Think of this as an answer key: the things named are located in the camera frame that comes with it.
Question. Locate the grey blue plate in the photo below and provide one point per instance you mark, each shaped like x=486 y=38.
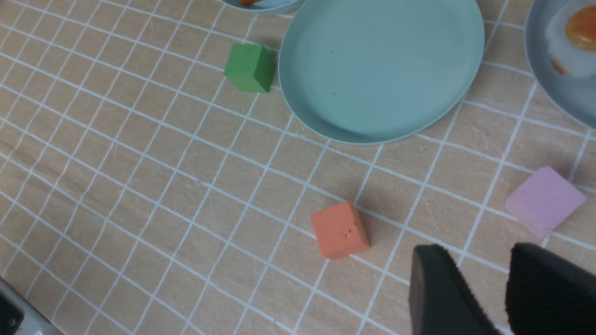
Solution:
x=576 y=97

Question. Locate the checkered beige tablecloth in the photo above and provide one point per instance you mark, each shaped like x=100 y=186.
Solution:
x=141 y=193

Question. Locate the fried egg front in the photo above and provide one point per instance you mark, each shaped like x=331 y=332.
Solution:
x=570 y=36

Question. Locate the orange foam cube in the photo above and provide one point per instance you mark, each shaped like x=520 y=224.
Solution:
x=339 y=231

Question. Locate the teal green plate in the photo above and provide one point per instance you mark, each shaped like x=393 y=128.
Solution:
x=374 y=71

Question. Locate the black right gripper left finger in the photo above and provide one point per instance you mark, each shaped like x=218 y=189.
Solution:
x=440 y=300

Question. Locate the green foam cube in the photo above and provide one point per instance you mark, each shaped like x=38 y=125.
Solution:
x=250 y=68

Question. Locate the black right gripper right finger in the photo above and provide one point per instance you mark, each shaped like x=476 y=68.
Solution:
x=548 y=295

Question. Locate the light blue plate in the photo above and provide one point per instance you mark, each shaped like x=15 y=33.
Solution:
x=264 y=7

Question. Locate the pink foam cube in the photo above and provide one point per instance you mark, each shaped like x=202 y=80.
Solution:
x=544 y=201

